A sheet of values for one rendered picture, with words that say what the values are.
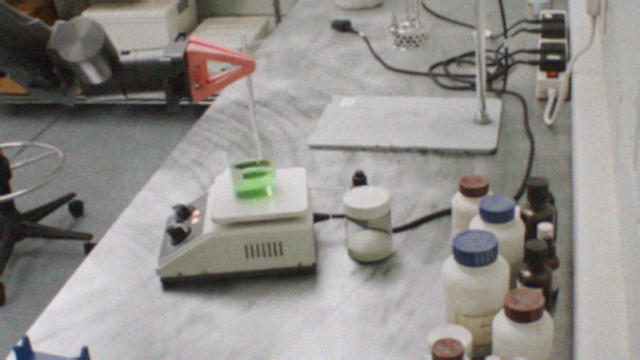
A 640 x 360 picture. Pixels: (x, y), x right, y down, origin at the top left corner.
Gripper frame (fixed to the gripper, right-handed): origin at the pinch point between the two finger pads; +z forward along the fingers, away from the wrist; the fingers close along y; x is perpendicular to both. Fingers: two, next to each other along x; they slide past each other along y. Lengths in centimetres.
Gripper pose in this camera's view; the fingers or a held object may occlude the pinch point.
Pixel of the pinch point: (248, 64)
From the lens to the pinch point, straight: 110.7
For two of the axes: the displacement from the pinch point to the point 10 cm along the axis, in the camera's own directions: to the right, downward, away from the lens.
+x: 0.9, 8.8, 4.6
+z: 10.0, -0.6, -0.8
